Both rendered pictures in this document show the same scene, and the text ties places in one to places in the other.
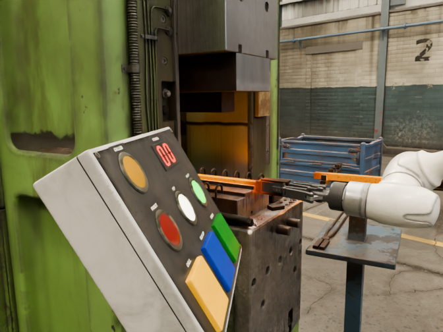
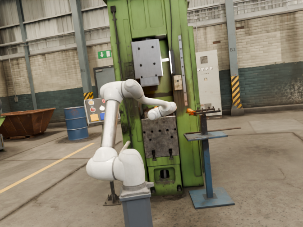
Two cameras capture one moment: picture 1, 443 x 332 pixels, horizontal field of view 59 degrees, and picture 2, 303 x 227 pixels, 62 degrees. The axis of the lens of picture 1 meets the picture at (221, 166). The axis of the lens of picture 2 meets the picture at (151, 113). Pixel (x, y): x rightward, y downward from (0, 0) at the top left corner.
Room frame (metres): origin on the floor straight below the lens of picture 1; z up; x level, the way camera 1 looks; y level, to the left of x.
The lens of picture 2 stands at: (-0.21, -2.56, 1.29)
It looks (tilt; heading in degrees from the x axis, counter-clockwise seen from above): 7 degrees down; 62
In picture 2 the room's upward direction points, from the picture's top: 6 degrees counter-clockwise
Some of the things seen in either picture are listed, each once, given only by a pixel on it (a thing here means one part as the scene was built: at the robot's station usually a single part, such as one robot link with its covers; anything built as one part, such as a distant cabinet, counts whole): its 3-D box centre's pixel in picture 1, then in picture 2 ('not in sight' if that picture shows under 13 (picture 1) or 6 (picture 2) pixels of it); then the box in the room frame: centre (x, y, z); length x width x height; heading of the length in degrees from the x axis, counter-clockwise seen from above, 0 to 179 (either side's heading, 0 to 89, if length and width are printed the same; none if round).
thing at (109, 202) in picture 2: not in sight; (113, 197); (0.58, 0.14, 0.05); 0.22 x 0.22 x 0.09; 58
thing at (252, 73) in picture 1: (192, 76); (150, 81); (1.21, 0.08, 1.32); 0.42 x 0.20 x 0.10; 58
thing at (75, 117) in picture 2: not in sight; (76, 122); (1.14, 4.69, 0.44); 0.59 x 0.59 x 0.88
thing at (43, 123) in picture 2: not in sight; (22, 124); (-0.19, 6.91, 0.42); 1.89 x 1.20 x 0.85; 137
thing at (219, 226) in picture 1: (224, 238); not in sight; (0.66, 0.00, 1.01); 0.07 x 0.05 x 0.07; 173
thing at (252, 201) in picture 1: (195, 192); (154, 111); (1.21, 0.08, 0.96); 0.42 x 0.20 x 0.09; 58
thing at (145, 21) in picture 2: not in sight; (148, 20); (1.33, 0.19, 2.06); 0.44 x 0.41 x 0.47; 58
